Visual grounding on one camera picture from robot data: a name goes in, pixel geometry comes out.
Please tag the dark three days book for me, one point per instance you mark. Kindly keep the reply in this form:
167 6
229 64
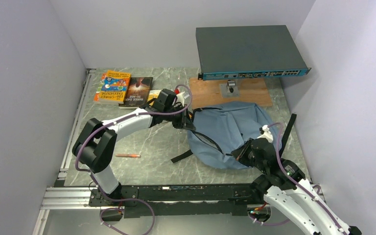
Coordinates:
138 92

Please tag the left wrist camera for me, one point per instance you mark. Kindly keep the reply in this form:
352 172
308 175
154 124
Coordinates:
181 97

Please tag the wooden board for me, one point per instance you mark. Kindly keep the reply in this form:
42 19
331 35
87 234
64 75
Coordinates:
207 93

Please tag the yellow teal paperback book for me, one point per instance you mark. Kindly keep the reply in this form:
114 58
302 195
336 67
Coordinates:
153 94

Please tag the metal stand mount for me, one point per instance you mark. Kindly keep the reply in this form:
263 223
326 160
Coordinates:
229 89

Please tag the orange blue treehouse book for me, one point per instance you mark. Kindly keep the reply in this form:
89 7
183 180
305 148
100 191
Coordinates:
115 87

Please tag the blue student backpack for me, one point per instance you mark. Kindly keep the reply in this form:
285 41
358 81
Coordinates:
222 128

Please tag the orange pen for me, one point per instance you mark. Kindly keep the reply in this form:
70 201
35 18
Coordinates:
128 155

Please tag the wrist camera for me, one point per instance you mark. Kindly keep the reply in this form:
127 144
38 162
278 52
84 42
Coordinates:
265 133
181 97

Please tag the orange green treehouse book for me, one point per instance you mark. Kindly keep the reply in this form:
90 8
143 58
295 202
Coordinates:
98 90

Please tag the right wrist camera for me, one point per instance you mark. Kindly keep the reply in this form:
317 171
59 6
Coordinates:
265 133

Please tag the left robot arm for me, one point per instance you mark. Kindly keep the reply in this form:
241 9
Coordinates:
95 145

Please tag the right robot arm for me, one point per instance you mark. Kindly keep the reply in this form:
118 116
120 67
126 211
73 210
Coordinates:
285 187

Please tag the grey network switch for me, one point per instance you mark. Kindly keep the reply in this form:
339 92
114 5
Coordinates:
238 52

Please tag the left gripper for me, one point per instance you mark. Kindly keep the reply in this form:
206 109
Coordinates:
184 122

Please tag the aluminium side rail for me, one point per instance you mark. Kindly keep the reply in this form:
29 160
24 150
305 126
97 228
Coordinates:
63 171

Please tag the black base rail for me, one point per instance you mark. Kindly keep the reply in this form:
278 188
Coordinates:
203 199

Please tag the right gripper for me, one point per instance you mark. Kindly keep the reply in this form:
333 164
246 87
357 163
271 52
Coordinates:
240 153

